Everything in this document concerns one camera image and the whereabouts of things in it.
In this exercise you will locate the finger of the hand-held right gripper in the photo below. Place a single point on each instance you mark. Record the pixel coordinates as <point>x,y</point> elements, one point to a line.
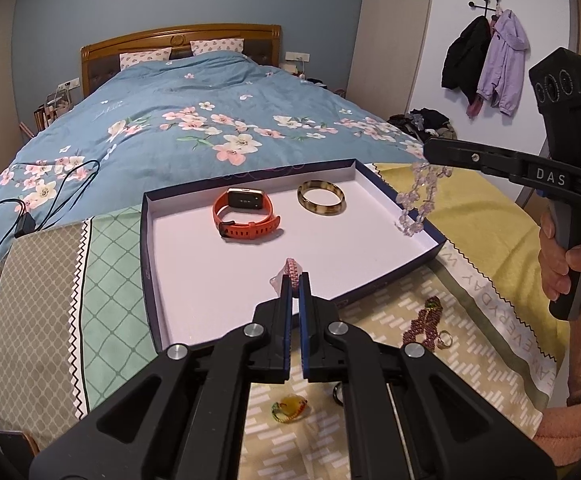
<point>450,152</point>

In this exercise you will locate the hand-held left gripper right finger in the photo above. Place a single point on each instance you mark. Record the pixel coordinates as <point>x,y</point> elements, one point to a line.
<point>304,340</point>

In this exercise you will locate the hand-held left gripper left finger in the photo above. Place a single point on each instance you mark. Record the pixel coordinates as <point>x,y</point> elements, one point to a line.
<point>286,330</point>

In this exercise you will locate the white tray with navy rim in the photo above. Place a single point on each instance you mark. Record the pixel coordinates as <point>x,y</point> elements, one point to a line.
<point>195,270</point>

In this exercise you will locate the person's right hand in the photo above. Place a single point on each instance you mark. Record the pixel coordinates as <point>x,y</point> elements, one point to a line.
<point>550,260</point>

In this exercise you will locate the pile of dark clothes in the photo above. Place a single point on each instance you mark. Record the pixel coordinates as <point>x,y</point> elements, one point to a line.
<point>425,120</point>

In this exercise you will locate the lilac jacket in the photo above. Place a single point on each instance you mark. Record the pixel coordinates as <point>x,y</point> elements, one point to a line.
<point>505,60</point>

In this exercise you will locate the black coat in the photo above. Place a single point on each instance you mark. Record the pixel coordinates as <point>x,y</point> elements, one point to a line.
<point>465,60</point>

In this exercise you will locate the tortoiseshell bangle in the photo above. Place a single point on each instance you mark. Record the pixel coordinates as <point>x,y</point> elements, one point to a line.
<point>300,199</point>

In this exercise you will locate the orange smartwatch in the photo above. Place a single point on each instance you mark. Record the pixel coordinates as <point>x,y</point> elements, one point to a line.
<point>243,200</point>

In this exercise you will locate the patchwork patterned blanket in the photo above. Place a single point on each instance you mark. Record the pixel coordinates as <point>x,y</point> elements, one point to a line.
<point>120,260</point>

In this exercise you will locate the dotted white pillow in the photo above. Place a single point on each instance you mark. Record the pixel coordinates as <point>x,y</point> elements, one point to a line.
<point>218,46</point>
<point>145,58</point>

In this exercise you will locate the blue floral duvet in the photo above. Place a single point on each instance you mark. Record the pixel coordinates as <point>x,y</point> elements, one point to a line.
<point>170,100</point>

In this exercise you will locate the dark phone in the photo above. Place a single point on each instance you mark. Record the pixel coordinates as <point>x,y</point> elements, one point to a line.
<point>13,442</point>

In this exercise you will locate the wooden headboard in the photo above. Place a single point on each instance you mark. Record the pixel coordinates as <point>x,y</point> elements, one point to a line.
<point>170,37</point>

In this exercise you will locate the bedside organizer rack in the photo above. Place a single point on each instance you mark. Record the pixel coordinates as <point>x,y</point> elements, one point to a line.
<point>53,107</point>

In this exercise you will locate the black wall coat hook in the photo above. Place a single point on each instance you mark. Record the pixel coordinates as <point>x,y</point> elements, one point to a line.
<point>483,4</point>

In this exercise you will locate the white wall socket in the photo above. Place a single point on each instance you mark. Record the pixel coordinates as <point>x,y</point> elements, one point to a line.
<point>296,56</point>
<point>69,84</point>

